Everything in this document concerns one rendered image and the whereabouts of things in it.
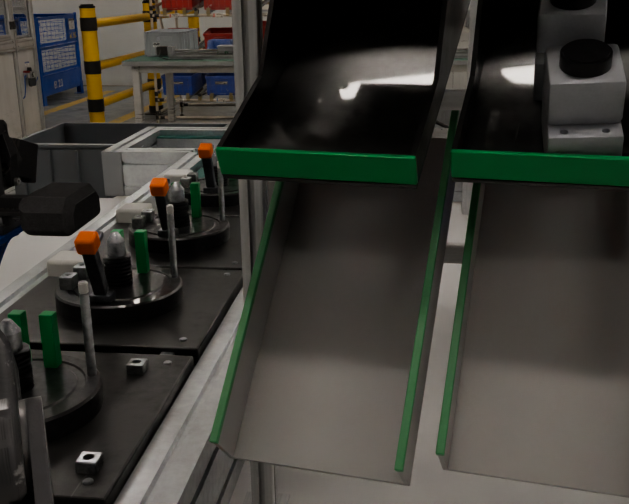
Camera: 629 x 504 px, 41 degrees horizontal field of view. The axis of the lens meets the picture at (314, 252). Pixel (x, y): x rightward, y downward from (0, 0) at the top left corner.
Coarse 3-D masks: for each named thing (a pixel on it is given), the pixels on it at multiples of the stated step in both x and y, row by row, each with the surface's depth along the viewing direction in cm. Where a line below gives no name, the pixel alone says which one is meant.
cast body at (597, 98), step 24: (552, 48) 53; (576, 48) 51; (600, 48) 50; (552, 72) 51; (576, 72) 50; (600, 72) 50; (624, 72) 50; (552, 96) 50; (576, 96) 50; (600, 96) 50; (624, 96) 50; (552, 120) 52; (576, 120) 51; (600, 120) 51; (552, 144) 51; (576, 144) 51; (600, 144) 51
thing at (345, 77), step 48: (288, 0) 65; (336, 0) 73; (384, 0) 72; (432, 0) 71; (288, 48) 66; (336, 48) 67; (384, 48) 66; (432, 48) 65; (288, 96) 62; (336, 96) 61; (384, 96) 61; (432, 96) 56; (240, 144) 58; (288, 144) 58; (336, 144) 57; (384, 144) 56
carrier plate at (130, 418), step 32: (32, 352) 83; (64, 352) 83; (96, 352) 83; (128, 384) 76; (160, 384) 76; (96, 416) 70; (128, 416) 70; (160, 416) 71; (64, 448) 66; (96, 448) 65; (128, 448) 65; (64, 480) 61; (96, 480) 61
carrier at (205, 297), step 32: (64, 256) 105; (128, 256) 94; (32, 288) 100; (64, 288) 93; (128, 288) 94; (160, 288) 94; (192, 288) 100; (224, 288) 99; (0, 320) 91; (32, 320) 91; (64, 320) 90; (96, 320) 89; (128, 320) 89; (160, 320) 90; (192, 320) 90; (128, 352) 84; (160, 352) 84; (192, 352) 83
